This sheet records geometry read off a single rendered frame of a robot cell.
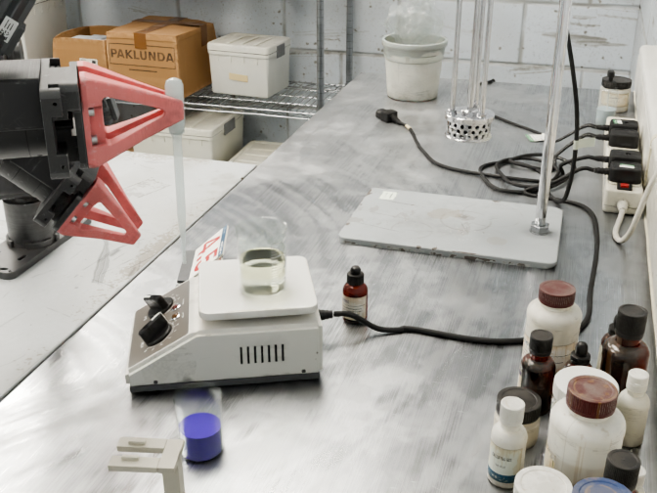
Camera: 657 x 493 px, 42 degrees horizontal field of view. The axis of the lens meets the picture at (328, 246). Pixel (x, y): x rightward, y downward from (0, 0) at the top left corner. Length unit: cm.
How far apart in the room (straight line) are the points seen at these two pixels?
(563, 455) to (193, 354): 37
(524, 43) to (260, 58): 95
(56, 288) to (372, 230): 43
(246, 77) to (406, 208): 194
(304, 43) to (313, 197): 208
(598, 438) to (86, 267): 71
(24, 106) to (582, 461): 50
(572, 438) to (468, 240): 53
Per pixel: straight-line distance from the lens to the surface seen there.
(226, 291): 89
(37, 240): 122
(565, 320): 89
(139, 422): 86
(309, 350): 88
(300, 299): 87
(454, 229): 123
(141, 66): 323
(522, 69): 326
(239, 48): 315
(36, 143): 65
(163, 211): 132
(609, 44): 323
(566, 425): 73
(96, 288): 112
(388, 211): 128
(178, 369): 88
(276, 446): 82
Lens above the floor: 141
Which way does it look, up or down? 25 degrees down
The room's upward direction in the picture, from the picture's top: straight up
